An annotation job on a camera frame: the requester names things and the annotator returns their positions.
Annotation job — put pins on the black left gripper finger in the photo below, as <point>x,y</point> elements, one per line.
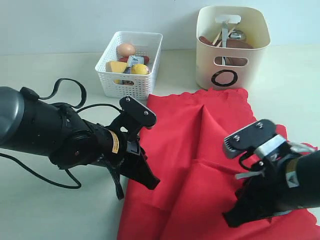
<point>244,211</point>

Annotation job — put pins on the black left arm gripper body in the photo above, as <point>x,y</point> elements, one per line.
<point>116,145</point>

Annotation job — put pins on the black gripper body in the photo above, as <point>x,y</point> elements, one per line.
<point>267,182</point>

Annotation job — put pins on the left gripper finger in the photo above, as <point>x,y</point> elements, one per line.
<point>136,168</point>

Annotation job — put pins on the red table cloth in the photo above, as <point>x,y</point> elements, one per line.
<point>197,182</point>

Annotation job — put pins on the yellow lemon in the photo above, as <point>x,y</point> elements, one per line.
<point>140,69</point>

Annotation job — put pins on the yellow cheese wedge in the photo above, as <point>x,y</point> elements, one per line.
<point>116,67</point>

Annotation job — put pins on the blue white milk carton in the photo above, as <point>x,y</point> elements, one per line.
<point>133,60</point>

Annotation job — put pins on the red sausage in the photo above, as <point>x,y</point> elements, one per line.
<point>125,59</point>

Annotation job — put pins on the brown egg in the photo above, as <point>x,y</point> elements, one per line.
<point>126,50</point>

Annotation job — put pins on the dark wooden spoon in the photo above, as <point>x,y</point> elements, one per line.
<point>205,41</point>

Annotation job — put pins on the wooden chopstick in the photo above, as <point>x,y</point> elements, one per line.
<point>229,31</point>
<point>217,38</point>

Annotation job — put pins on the brown wooden plate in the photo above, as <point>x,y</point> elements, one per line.
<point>231,60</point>

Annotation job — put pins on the silver table knife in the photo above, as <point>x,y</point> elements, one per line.
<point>224,33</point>

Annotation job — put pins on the stainless steel cup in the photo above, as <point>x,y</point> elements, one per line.
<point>238,35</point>

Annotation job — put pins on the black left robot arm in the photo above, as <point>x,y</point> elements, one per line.
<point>30,125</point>

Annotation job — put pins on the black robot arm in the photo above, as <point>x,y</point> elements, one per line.
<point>287,184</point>

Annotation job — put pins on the white perforated plastic basket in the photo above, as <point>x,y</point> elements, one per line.
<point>146,44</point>

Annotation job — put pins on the cream plastic bin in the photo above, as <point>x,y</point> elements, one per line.
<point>209,23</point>

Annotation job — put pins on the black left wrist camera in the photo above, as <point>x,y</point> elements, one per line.
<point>133,117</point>

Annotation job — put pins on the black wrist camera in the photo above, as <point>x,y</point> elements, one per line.
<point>133,117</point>
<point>258,137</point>

